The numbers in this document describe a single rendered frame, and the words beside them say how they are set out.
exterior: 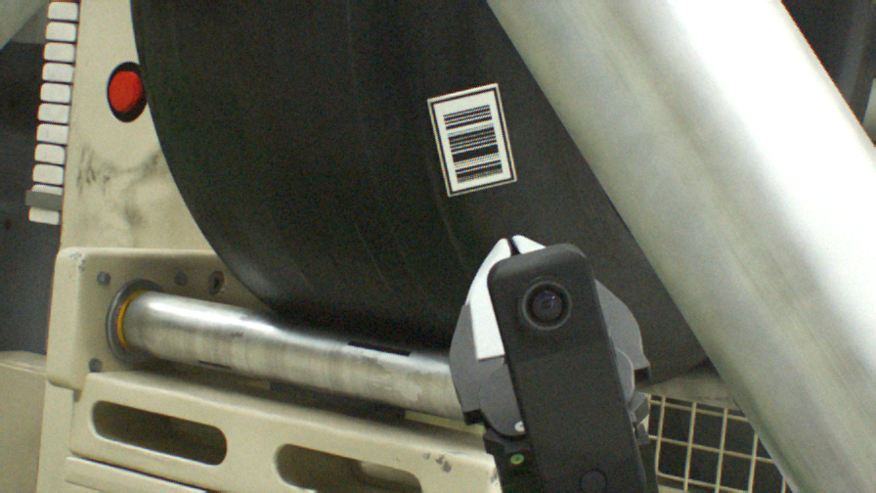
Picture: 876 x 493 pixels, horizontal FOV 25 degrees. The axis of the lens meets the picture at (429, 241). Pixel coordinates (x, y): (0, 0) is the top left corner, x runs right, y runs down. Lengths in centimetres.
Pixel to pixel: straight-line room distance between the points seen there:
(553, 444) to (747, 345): 22
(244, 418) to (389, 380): 11
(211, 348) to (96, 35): 31
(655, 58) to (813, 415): 13
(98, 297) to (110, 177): 16
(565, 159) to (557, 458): 32
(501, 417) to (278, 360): 41
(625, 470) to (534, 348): 7
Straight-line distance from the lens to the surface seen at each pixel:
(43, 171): 158
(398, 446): 120
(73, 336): 137
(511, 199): 113
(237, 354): 132
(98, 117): 152
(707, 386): 143
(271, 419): 127
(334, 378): 126
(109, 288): 139
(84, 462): 139
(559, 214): 115
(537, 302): 84
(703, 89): 65
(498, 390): 91
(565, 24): 66
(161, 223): 147
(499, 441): 89
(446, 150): 111
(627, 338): 92
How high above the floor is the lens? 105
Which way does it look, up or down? 3 degrees down
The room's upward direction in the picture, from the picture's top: 6 degrees clockwise
